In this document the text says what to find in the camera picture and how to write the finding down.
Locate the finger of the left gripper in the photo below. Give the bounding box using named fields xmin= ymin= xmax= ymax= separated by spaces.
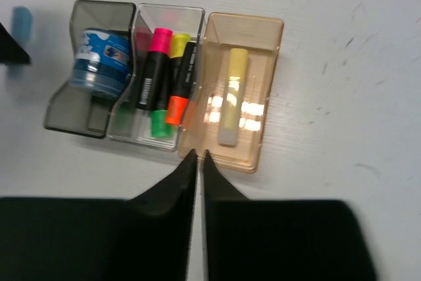
xmin=0 ymin=24 xmax=31 ymax=65

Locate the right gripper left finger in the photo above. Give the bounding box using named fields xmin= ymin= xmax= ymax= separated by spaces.
xmin=1 ymin=150 xmax=197 ymax=280

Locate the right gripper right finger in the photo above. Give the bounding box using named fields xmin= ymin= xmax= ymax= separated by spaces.
xmin=203 ymin=153 xmax=378 ymax=280

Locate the blue cleaning gel jar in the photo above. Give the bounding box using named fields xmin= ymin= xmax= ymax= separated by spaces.
xmin=68 ymin=28 xmax=131 ymax=99

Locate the orange highlighter marker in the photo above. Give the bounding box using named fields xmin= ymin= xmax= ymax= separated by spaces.
xmin=165 ymin=41 xmax=197 ymax=126

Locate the pink highlighter marker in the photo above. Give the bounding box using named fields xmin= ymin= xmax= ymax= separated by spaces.
xmin=137 ymin=28 xmax=173 ymax=111

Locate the green highlighter marker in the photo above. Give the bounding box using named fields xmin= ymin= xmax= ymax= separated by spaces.
xmin=151 ymin=65 xmax=172 ymax=138

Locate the yellow highlighter marker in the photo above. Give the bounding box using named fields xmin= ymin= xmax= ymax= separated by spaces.
xmin=169 ymin=34 xmax=191 ymax=61

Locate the yellow glue stick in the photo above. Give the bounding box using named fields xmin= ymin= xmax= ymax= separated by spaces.
xmin=218 ymin=48 xmax=249 ymax=147

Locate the grey transparent tray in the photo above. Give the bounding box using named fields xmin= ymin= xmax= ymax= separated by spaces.
xmin=43 ymin=0 xmax=136 ymax=139

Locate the clear transparent tray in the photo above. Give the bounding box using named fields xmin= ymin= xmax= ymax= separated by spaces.
xmin=107 ymin=3 xmax=205 ymax=151

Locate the amber transparent tray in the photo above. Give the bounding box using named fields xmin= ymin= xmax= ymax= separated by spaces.
xmin=178 ymin=13 xmax=284 ymax=173

